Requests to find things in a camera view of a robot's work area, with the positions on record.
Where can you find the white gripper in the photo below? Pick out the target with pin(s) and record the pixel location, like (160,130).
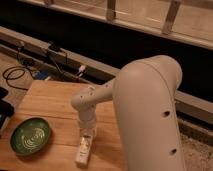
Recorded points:
(87,123)

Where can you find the white plastic bottle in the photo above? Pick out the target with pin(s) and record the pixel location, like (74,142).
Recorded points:
(83,151)

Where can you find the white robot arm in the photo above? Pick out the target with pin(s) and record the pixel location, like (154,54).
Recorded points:
(143,95)

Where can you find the green ceramic bowl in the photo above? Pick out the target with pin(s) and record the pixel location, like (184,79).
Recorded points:
(30,136)

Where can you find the blue object on floor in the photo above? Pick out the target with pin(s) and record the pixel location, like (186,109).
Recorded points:
(41,75)

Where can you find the black device at left edge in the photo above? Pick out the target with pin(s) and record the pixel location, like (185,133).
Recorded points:
(6,109)

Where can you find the black power adapter on rail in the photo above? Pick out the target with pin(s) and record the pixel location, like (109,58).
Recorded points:
(55,48)

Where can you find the white window frame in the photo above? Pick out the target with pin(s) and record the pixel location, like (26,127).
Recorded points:
(187,21)

